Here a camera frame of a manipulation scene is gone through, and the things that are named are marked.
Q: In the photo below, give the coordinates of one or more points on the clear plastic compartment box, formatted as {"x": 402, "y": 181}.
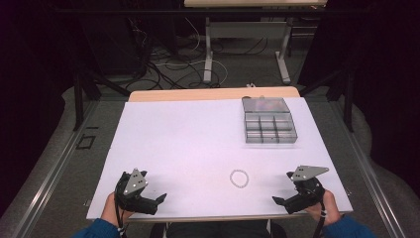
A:
{"x": 269, "y": 127}

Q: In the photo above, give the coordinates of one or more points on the person's right hand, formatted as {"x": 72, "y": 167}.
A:
{"x": 330, "y": 211}

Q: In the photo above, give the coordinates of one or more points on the black metal stand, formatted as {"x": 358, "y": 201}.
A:
{"x": 78, "y": 99}
{"x": 348, "y": 99}

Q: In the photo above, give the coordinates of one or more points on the white metal frame desk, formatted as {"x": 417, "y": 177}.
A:
{"x": 247, "y": 29}

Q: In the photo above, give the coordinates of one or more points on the person's left hand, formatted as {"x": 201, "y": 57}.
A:
{"x": 110, "y": 213}

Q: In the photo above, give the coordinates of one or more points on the aluminium floor rail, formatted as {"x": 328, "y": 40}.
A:
{"x": 366, "y": 172}
{"x": 49, "y": 181}

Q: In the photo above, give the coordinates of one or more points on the black floor socket frame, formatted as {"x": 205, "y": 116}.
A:
{"x": 85, "y": 141}

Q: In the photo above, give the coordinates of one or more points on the white table mat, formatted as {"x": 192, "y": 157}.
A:
{"x": 191, "y": 148}

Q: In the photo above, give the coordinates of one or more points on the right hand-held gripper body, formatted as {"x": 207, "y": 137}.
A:
{"x": 307, "y": 191}

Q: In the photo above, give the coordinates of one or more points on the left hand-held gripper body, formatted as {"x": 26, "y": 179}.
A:
{"x": 135, "y": 183}

